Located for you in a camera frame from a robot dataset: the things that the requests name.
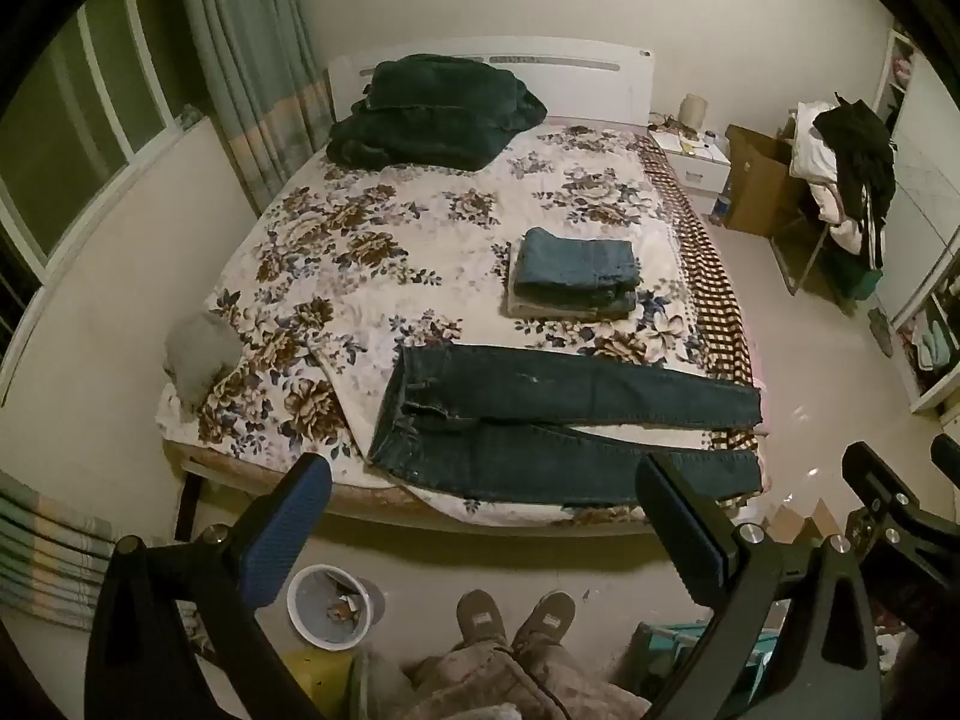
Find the yellow container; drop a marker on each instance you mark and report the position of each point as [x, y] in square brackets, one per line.
[319, 682]

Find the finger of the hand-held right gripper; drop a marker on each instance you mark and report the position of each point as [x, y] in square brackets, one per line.
[946, 454]
[877, 480]

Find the plastic bottle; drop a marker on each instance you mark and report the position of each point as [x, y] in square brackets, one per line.
[723, 208]

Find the person's right slipper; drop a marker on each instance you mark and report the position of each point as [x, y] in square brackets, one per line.
[546, 619]

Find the dark green blanket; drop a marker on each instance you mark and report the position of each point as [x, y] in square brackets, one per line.
[427, 112]

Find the flat cardboard piece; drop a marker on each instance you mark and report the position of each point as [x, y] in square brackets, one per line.
[799, 525]

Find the white shelf unit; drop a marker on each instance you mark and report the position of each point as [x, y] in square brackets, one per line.
[926, 187]

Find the white trash bin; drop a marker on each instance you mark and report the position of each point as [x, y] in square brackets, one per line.
[334, 607]

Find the dark blue jeans pants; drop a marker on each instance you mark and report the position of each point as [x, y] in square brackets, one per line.
[525, 390]

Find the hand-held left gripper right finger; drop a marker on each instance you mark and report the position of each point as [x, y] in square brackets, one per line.
[679, 532]

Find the white wooden bed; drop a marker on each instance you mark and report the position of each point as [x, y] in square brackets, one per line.
[585, 90]

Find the striped cloth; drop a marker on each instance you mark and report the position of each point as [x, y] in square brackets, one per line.
[45, 547]

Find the black garment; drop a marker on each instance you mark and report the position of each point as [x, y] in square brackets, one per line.
[862, 150]

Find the person's left slipper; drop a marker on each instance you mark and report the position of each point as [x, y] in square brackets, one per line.
[481, 619]

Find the window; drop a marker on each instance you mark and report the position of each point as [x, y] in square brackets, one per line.
[90, 112]

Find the person's slipper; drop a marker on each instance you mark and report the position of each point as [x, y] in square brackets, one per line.
[481, 619]
[546, 619]

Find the grey cloth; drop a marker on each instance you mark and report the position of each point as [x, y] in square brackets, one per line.
[199, 356]

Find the folded blue jeans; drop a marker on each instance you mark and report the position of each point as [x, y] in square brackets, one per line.
[577, 262]

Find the teal rack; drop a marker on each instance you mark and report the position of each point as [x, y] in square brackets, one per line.
[667, 660]

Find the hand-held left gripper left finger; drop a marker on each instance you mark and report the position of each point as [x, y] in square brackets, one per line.
[274, 540]

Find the floral blanket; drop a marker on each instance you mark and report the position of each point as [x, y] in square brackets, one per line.
[375, 255]

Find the chair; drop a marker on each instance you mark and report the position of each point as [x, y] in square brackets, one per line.
[806, 255]

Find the person's left leg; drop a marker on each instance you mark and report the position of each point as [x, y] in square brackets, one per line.
[457, 682]

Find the brown checkered blanket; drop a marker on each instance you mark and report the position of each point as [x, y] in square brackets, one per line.
[705, 270]

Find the green curtain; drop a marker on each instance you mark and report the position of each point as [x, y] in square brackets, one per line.
[247, 52]

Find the cardboard box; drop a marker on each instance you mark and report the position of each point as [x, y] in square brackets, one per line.
[757, 180]

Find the white nightstand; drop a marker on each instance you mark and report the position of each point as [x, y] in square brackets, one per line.
[697, 172]

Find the grey floor slipper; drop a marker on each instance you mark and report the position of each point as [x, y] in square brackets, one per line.
[880, 331]

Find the white garment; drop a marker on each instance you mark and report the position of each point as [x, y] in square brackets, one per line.
[814, 150]

